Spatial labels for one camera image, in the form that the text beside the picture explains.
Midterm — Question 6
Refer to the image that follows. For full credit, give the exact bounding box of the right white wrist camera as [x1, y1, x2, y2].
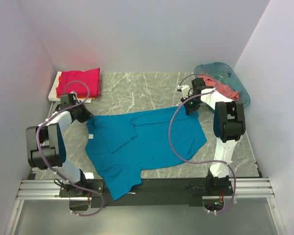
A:
[177, 85, 191, 99]

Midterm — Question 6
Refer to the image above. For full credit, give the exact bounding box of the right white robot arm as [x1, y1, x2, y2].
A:
[177, 77, 245, 195]

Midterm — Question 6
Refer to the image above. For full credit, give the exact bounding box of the blue t-shirt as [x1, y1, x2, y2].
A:
[85, 107, 207, 200]

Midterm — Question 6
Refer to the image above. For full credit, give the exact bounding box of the aluminium frame rail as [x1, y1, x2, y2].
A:
[3, 102, 289, 235]

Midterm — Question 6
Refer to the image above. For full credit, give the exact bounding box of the folded magenta t-shirt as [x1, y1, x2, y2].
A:
[56, 68, 100, 98]

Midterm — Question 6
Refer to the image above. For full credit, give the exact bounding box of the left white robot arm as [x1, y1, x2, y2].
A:
[25, 93, 93, 197]

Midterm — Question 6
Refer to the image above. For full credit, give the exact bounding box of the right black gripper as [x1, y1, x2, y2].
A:
[180, 94, 202, 116]

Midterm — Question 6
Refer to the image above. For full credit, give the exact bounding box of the teal plastic basket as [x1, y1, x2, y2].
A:
[194, 62, 250, 108]

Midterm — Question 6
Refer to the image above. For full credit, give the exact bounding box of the salmon pink t-shirt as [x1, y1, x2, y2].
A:
[199, 75, 240, 101]

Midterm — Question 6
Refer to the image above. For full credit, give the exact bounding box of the folded white t-shirt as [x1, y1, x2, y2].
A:
[48, 71, 92, 103]

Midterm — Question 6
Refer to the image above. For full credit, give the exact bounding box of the black base beam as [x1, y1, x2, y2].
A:
[54, 177, 234, 211]

